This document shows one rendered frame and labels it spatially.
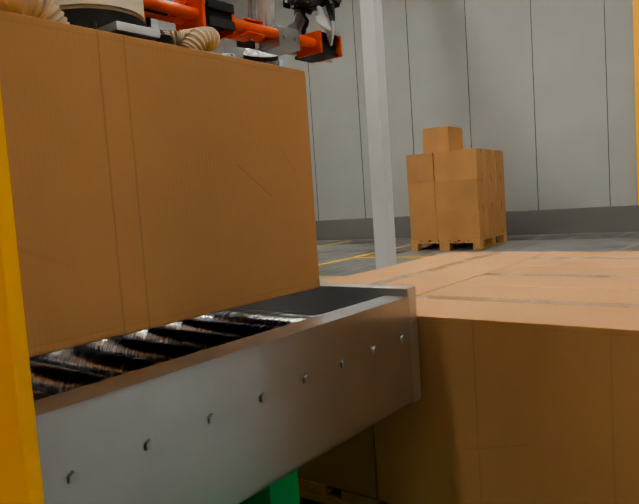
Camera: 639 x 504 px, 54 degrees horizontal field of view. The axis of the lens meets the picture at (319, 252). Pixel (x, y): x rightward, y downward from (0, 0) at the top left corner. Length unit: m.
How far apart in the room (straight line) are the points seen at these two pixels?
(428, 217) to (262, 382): 8.02
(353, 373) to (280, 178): 0.35
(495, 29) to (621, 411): 10.64
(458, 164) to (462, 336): 7.48
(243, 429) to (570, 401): 0.58
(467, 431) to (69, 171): 0.83
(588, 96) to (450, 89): 2.31
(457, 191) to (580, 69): 3.42
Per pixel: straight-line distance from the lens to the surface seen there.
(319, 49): 1.51
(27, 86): 0.83
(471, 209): 8.58
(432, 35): 11.97
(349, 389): 1.00
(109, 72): 0.89
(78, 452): 0.68
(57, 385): 1.01
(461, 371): 1.21
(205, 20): 1.27
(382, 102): 4.84
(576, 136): 10.99
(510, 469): 1.24
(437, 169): 8.73
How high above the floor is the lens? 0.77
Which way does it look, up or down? 5 degrees down
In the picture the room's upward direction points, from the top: 4 degrees counter-clockwise
